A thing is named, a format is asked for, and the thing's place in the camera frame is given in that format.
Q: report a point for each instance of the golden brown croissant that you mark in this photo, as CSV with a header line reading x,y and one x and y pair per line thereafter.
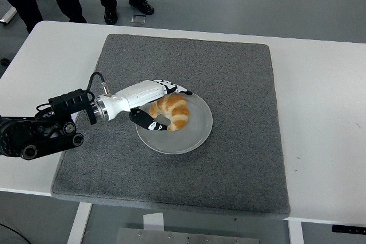
x,y
177,109

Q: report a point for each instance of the white furniture foot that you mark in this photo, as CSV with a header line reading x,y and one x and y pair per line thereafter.
x,y
7,16

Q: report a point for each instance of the round white plate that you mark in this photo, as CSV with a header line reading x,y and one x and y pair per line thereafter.
x,y
197,124

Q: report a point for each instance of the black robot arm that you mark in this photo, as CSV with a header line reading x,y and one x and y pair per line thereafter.
x,y
65,102

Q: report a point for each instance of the black table control panel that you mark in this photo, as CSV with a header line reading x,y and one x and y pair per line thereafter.
x,y
349,228

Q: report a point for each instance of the white table leg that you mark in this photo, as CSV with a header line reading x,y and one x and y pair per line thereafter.
x,y
81,224
294,234

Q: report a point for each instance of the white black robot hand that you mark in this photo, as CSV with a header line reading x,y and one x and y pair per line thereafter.
x,y
134,96

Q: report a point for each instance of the small black caster wheel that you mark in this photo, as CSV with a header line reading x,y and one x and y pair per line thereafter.
x,y
4,61

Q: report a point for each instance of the grey square felt mat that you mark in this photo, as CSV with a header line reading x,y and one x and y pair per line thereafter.
x,y
228,84

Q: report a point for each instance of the small metal floor plate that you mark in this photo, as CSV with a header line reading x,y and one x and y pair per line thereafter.
x,y
138,19

